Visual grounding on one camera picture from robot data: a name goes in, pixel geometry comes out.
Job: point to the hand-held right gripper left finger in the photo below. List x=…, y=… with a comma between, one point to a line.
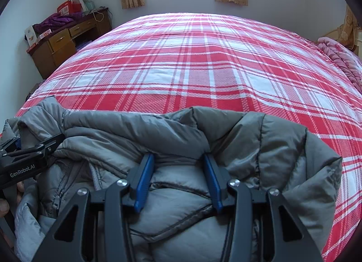
x=144, y=177

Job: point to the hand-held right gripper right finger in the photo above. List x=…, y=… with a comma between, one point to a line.
x=212, y=180

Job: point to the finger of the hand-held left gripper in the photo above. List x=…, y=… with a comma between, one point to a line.
x=48, y=144
x=11, y=144

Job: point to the grey puffer jacket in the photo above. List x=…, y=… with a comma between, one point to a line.
x=175, y=137

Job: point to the person's left hand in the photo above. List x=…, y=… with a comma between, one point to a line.
x=4, y=208

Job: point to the brown wooden desk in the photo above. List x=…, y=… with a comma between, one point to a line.
x=59, y=47

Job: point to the flat red box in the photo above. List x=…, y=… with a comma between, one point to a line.
x=42, y=38

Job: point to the white picture box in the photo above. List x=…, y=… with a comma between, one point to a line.
x=31, y=35

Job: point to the red plaid bed sheet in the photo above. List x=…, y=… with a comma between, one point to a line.
x=183, y=66

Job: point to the purple puffer garment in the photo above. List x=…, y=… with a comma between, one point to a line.
x=55, y=22

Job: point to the red cardboard box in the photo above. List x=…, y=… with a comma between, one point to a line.
x=65, y=7

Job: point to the pale green bottle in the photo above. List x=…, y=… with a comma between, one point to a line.
x=89, y=5

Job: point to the pink quilt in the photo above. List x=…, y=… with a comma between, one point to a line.
x=339, y=55

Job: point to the yellow tied curtain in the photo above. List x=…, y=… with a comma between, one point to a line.
x=348, y=28

